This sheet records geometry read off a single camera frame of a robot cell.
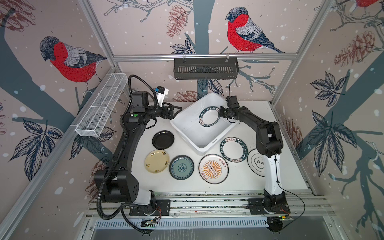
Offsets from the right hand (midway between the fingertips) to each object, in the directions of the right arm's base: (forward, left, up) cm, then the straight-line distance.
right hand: (218, 113), depth 105 cm
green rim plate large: (-25, -9, -6) cm, 28 cm away
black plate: (-20, +38, -5) cm, 43 cm away
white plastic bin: (-6, +14, -6) cm, 17 cm away
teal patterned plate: (-37, +23, -7) cm, 45 cm away
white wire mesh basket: (-26, +64, +26) cm, 74 cm away
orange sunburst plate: (-38, +4, -7) cm, 39 cm away
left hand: (-20, +25, +27) cm, 41 cm away
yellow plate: (-35, +39, -6) cm, 53 cm away
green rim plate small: (0, +7, -4) cm, 8 cm away
